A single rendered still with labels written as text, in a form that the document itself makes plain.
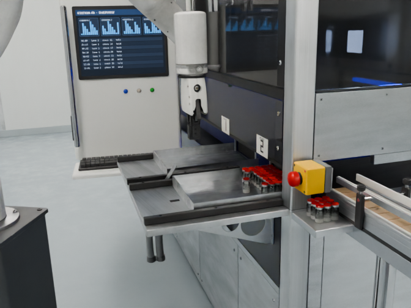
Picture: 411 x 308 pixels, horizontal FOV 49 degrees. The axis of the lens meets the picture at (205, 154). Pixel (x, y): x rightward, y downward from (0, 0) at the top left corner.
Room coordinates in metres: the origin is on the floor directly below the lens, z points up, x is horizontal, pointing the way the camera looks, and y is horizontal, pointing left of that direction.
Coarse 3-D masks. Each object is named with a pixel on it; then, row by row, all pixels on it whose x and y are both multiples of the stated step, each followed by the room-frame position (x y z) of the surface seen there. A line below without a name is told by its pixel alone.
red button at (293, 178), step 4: (292, 172) 1.09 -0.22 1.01; (296, 172) 1.09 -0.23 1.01; (288, 176) 1.10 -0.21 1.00; (292, 176) 1.09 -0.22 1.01; (296, 176) 1.08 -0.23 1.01; (288, 180) 1.10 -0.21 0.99; (292, 180) 1.08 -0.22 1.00; (296, 180) 1.08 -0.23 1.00; (292, 184) 1.08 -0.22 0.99; (296, 184) 1.08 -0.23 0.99
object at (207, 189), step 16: (176, 176) 1.40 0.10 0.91; (192, 176) 1.41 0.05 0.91; (208, 176) 1.43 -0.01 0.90; (224, 176) 1.44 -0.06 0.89; (240, 176) 1.46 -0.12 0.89; (192, 192) 1.32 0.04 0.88; (208, 192) 1.32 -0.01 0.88; (224, 192) 1.31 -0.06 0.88; (240, 192) 1.31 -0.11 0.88; (256, 192) 1.31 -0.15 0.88; (272, 192) 1.22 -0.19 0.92; (192, 208) 1.16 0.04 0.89
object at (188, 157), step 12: (216, 144) 1.79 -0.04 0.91; (228, 144) 1.81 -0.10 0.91; (156, 156) 1.66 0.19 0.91; (168, 156) 1.74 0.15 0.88; (180, 156) 1.74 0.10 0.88; (192, 156) 1.73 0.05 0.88; (204, 156) 1.73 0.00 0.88; (216, 156) 1.72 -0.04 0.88; (228, 156) 1.72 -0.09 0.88; (240, 156) 1.72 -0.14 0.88; (168, 168) 1.59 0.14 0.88; (180, 168) 1.49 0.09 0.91; (192, 168) 1.50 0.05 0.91; (204, 168) 1.51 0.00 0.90
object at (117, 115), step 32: (64, 0) 2.00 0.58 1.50; (96, 0) 2.03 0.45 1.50; (96, 32) 2.02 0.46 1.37; (128, 32) 2.05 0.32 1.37; (160, 32) 2.07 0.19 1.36; (96, 64) 2.02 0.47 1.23; (128, 64) 2.04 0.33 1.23; (160, 64) 2.07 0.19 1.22; (96, 96) 2.02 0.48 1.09; (128, 96) 2.05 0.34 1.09; (160, 96) 2.07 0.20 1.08; (96, 128) 2.02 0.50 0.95; (128, 128) 2.04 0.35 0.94; (160, 128) 2.07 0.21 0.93
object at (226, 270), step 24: (192, 240) 2.22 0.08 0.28; (216, 240) 1.81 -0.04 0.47; (312, 240) 1.18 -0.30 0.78; (336, 240) 1.21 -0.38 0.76; (192, 264) 2.23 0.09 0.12; (216, 264) 1.82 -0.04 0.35; (240, 264) 1.53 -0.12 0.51; (312, 264) 1.18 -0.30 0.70; (336, 264) 1.21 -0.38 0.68; (360, 264) 1.23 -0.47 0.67; (216, 288) 1.83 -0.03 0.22; (240, 288) 1.53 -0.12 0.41; (264, 288) 1.32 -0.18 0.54; (312, 288) 1.18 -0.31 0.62; (336, 288) 1.21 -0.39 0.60; (360, 288) 1.23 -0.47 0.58; (408, 288) 1.29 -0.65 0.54
